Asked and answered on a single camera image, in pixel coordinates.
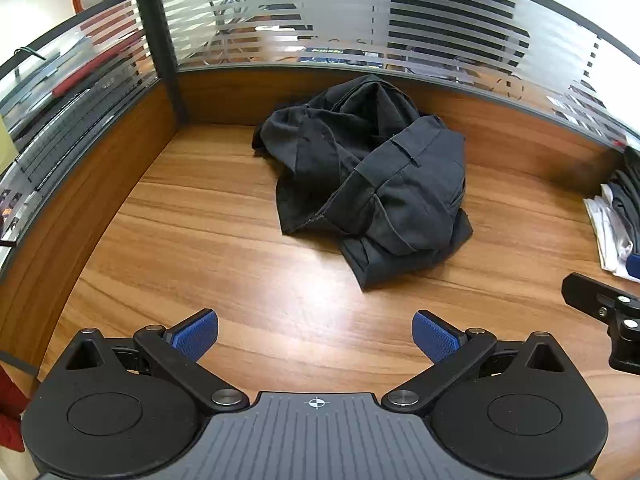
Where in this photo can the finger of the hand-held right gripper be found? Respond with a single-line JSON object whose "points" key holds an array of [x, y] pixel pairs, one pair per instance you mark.
{"points": [[590, 295]]}

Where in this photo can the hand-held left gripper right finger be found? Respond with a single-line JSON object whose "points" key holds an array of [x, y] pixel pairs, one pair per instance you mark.
{"points": [[434, 337]]}

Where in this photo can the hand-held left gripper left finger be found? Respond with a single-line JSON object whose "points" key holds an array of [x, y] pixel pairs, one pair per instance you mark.
{"points": [[197, 335]]}

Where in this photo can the dark grey pants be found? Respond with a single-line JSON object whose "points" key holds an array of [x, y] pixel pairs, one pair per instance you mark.
{"points": [[400, 185]]}

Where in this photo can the folded white shirt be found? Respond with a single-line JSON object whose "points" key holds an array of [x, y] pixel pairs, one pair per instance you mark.
{"points": [[602, 230]]}

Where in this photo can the red cloth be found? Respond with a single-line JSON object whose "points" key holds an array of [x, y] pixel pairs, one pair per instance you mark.
{"points": [[10, 410]]}

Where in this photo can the yellow sticky note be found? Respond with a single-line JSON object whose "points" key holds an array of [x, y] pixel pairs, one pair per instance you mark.
{"points": [[6, 137]]}

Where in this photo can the striped frosted glass pane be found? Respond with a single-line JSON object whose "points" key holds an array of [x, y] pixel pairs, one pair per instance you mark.
{"points": [[350, 10], [75, 85]]}

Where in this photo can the dark partition post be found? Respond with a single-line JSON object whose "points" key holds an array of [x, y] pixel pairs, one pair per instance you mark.
{"points": [[160, 60]]}

